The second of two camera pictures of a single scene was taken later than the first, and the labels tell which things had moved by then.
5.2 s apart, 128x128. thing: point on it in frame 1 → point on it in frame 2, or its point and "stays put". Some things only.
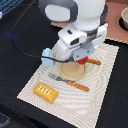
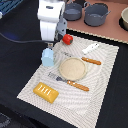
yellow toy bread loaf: x=46 y=92 stays put
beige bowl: x=123 y=20 stays put
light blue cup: x=47 y=57 stays put
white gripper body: x=77 y=43 → x=53 y=31
